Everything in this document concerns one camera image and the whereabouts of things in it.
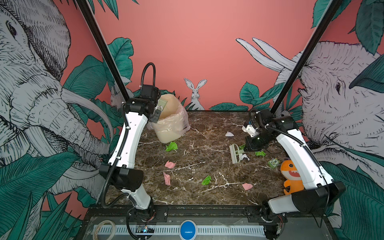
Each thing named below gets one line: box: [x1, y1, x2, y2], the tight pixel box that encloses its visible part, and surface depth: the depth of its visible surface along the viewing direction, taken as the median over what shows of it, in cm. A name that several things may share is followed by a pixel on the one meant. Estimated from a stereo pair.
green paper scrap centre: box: [201, 175, 212, 186], surface depth 87 cm
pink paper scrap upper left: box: [164, 160, 177, 169], surface depth 92 cm
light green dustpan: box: [155, 99, 168, 111], surface depth 84 cm
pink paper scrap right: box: [241, 183, 253, 191], surface depth 85 cm
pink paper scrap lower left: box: [163, 172, 171, 186], surface depth 87 cm
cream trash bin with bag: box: [146, 94, 191, 144], surface depth 90 cm
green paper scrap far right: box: [255, 150, 267, 157], surface depth 97 cm
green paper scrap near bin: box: [165, 141, 178, 152], surface depth 100 cm
